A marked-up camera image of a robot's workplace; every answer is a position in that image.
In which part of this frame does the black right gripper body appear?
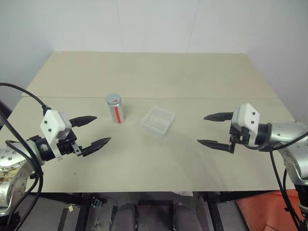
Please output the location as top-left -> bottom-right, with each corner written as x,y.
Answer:
229,124 -> 250,145

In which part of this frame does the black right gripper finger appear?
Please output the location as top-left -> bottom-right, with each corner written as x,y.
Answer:
196,139 -> 235,154
203,111 -> 234,122

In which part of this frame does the silver red can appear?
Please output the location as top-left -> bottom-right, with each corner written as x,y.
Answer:
106,93 -> 128,125

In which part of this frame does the clear plastic tray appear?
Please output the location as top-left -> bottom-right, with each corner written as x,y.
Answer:
139,105 -> 176,139

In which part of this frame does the dark rounded shape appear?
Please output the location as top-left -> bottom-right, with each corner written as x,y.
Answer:
113,203 -> 139,231
172,203 -> 203,231

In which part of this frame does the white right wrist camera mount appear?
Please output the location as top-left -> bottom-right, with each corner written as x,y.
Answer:
233,103 -> 261,147

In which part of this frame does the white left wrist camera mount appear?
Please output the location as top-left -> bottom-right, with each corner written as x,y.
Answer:
39,109 -> 73,161

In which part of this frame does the dark object beside table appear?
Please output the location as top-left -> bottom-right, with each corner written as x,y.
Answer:
0,100 -> 13,128

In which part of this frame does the orange red floor object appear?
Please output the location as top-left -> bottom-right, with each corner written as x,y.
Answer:
235,189 -> 308,231

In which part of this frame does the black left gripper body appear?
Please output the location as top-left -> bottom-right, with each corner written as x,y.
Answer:
56,129 -> 84,157

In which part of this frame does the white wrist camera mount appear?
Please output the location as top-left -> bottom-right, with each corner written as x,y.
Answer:
39,109 -> 73,161
233,103 -> 261,147

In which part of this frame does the silver bottle cap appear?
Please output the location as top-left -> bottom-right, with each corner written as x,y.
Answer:
106,93 -> 122,108

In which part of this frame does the black metal table frame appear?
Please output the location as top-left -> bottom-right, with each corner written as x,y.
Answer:
40,192 -> 287,231

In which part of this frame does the small metal clip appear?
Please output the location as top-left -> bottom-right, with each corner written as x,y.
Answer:
91,196 -> 108,208

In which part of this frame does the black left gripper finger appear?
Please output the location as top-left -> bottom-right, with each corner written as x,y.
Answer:
69,115 -> 98,128
80,137 -> 112,158

